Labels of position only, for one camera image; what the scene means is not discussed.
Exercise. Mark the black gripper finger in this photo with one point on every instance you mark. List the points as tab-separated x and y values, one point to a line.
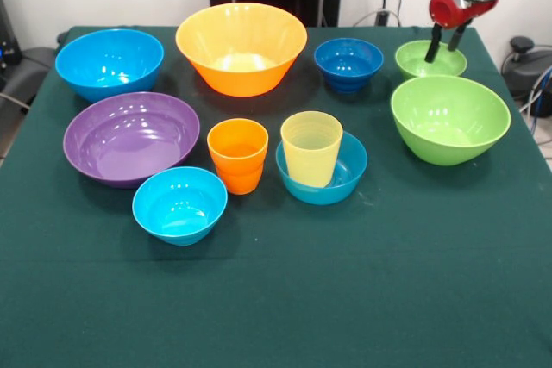
457	38
433	45

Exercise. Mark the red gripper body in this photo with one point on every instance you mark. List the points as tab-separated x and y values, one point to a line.
444	12

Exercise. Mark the small green bowl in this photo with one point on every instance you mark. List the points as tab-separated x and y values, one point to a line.
414	64

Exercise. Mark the small dark blue bowl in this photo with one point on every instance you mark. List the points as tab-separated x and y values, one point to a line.
348	66

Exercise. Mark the translucent blue ridged bowl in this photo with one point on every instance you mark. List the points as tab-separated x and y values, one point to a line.
351	170

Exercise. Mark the yellow cup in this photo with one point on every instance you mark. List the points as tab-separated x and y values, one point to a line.
310	157

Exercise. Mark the black power adapter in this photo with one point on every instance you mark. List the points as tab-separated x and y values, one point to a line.
381	18

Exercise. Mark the large green bowl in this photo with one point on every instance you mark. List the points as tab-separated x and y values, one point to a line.
448	118

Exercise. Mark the large orange bowl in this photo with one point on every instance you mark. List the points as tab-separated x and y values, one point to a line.
241	36

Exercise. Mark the orange cup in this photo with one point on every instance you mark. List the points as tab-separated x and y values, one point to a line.
237	170

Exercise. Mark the dark green tablecloth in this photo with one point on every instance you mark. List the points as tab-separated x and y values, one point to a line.
302	277

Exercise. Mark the small light blue bowl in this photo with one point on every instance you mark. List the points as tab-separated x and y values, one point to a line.
179	208

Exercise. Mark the purple bowl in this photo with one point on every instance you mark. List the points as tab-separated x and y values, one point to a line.
129	139

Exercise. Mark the large blue bowl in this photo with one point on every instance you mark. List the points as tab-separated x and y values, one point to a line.
108	62

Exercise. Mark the dark grey seat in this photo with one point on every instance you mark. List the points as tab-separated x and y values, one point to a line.
34	66

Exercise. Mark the black electronic device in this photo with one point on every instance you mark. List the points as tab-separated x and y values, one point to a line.
8	49

